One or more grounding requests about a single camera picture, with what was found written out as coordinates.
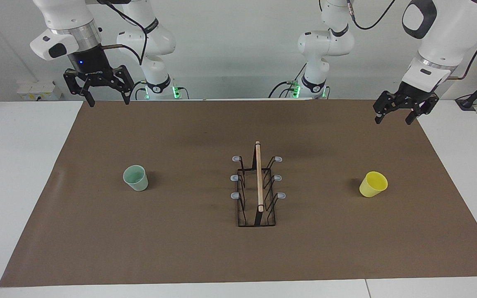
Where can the white power socket box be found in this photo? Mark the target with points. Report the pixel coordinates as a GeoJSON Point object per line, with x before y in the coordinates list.
{"type": "Point", "coordinates": [39, 90]}

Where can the brown table mat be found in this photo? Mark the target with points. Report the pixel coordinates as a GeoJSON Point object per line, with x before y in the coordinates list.
{"type": "Point", "coordinates": [180, 248]}

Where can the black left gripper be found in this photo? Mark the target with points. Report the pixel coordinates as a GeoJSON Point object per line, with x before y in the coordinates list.
{"type": "Point", "coordinates": [412, 95]}

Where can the yellow plastic cup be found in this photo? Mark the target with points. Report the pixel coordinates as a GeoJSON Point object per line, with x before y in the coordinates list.
{"type": "Point", "coordinates": [373, 184]}

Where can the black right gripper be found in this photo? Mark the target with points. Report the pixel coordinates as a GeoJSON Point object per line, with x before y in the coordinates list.
{"type": "Point", "coordinates": [91, 62]}

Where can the light green plastic cup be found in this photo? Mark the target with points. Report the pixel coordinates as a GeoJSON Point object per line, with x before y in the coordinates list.
{"type": "Point", "coordinates": [136, 179]}

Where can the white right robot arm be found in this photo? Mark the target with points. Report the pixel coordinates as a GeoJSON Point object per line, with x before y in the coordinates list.
{"type": "Point", "coordinates": [155, 41]}

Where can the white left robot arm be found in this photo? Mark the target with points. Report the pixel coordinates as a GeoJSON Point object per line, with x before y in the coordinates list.
{"type": "Point", "coordinates": [325, 43]}

